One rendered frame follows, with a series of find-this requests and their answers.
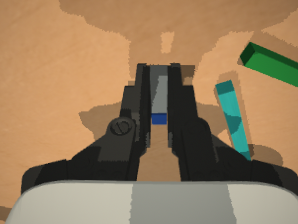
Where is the small blue cube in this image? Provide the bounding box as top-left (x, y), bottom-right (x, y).
top-left (151, 113), bottom-right (167, 125)

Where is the green rod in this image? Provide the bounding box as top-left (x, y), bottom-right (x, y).
top-left (240, 42), bottom-right (298, 87)

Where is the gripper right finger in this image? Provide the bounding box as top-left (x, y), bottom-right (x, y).
top-left (167, 63), bottom-right (298, 196)

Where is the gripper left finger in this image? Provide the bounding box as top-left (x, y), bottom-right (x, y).
top-left (21, 64), bottom-right (151, 194)

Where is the turquoise rod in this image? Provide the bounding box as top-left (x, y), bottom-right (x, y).
top-left (215, 80), bottom-right (251, 160)

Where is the grey rod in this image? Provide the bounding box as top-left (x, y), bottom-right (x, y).
top-left (150, 65), bottom-right (168, 113)

